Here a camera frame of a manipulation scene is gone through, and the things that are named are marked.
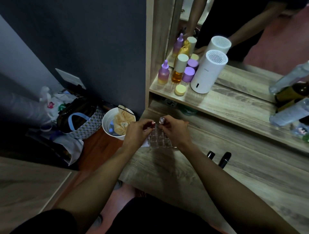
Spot wooden cabinet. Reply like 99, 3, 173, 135
0, 156, 80, 234

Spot black shorts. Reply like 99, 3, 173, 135
10, 195, 232, 234

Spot clear plastic bottle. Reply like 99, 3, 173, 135
269, 98, 309, 127

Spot amber bottle with white cap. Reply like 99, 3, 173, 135
171, 54, 189, 84

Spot wall mirror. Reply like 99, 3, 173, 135
166, 0, 309, 108

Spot purple dropper bottle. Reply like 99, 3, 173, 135
158, 60, 170, 85

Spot person's right forearm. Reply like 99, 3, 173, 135
177, 142, 294, 234

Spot small pink-labelled packet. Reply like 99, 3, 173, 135
291, 122, 309, 143

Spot person's right hand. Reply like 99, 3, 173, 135
159, 115, 194, 151

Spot white waste bin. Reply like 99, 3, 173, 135
102, 107, 136, 141

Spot clear acrylic lipstick organizer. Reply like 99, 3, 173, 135
148, 124, 178, 149

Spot white plastic bag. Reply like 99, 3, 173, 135
40, 93, 78, 121

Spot person's left forearm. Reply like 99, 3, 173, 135
54, 143, 146, 234

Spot purple cosmetic jar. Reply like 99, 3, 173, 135
182, 67, 196, 83

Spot wooden vanity unit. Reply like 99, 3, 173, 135
118, 0, 309, 234

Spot black bag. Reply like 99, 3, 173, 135
57, 95, 97, 132

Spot white cylindrical humidifier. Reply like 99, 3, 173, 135
190, 50, 229, 94

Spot crumpled tissue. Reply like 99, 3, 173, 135
113, 110, 136, 136

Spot person's left hand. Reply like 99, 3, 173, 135
122, 119, 155, 151

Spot dark glass bottle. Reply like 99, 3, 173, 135
274, 83, 309, 112

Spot checkered tote bag blue handles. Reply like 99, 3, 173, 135
59, 106, 105, 140

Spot green-lidded jar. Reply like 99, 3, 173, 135
179, 104, 198, 116

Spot white spray bottle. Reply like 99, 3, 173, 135
39, 86, 51, 103

